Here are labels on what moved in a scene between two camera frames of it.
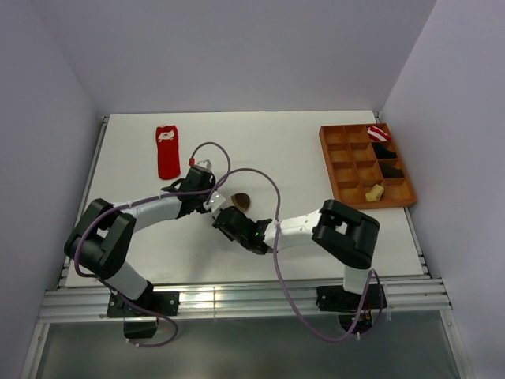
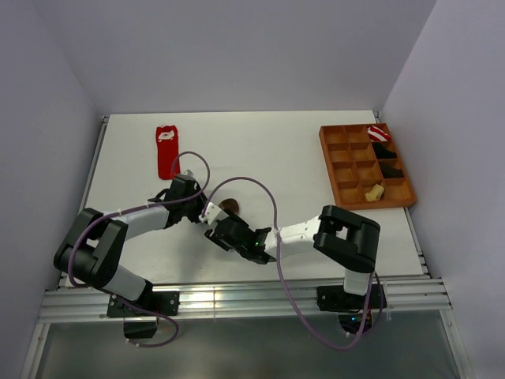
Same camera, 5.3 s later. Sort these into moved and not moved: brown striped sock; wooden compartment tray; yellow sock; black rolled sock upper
Moved: brown striped sock
Not moved: yellow sock; wooden compartment tray; black rolled sock upper
